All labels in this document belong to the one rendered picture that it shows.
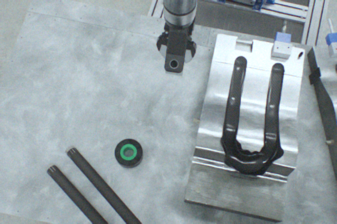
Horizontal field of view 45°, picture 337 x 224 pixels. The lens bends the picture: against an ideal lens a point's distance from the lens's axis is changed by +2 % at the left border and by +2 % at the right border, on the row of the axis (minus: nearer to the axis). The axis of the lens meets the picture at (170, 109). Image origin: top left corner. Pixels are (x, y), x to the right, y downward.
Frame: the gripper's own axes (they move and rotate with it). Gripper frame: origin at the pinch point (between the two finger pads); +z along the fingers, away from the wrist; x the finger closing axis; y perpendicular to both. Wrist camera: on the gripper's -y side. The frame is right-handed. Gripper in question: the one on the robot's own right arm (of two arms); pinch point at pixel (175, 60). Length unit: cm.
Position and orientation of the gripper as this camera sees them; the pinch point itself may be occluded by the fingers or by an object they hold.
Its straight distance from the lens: 111.4
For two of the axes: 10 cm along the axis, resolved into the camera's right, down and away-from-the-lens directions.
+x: -9.8, -2.0, 0.6
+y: 2.1, -9.2, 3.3
